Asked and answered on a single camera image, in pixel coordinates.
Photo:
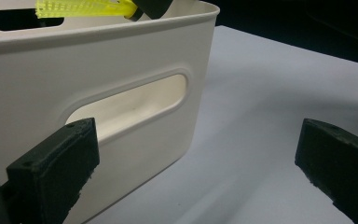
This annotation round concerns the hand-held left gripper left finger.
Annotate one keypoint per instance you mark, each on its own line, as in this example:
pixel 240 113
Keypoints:
pixel 52 168

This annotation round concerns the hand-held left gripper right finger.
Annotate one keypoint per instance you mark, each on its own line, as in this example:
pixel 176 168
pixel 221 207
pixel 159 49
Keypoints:
pixel 341 168

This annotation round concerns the yellow shuttlecock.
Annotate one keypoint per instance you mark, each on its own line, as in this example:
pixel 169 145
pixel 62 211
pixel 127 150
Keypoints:
pixel 84 8

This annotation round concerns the white plastic storage bin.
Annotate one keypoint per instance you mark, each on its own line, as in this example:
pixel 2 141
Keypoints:
pixel 28 87

